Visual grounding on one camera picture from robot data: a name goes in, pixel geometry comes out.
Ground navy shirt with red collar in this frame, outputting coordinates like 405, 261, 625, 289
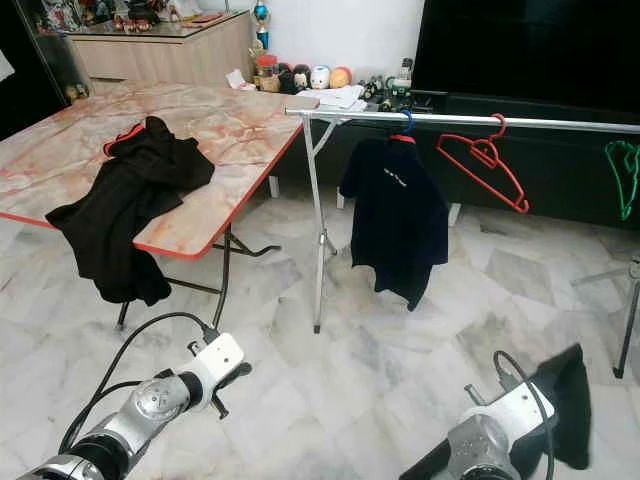
338, 133, 452, 312

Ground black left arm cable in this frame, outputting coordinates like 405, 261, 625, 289
60, 311, 222, 457

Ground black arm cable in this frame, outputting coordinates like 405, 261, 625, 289
60, 311, 222, 457
492, 350, 562, 480

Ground glass jar with red lid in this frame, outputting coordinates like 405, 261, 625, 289
255, 53, 282, 94

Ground silver metal clothes rack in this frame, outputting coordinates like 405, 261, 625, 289
285, 106, 640, 380

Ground black flat screen television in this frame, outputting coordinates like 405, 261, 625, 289
412, 0, 640, 100

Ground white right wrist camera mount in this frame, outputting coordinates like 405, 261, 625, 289
465, 380, 559, 437

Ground light wood sideboard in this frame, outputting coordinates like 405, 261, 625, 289
75, 12, 257, 87

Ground black shirt with red collar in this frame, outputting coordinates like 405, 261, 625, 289
46, 115, 232, 307

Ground green plastic hanger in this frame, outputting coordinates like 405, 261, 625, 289
605, 138, 640, 224

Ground pink tissue box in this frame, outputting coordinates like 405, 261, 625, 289
226, 70, 257, 92

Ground red plastic hanger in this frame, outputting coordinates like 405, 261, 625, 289
436, 112, 532, 215

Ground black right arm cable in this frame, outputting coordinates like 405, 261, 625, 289
492, 350, 562, 480

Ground black TV console cabinet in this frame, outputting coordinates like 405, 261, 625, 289
265, 88, 640, 227

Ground dark glass display cabinet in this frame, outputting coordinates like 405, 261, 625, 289
0, 0, 97, 142

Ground gold and blue trophy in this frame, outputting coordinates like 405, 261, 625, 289
253, 0, 274, 52

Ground black shirt with green logo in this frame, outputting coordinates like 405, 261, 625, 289
400, 343, 594, 480

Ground stack of white papers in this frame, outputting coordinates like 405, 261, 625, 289
305, 85, 367, 110

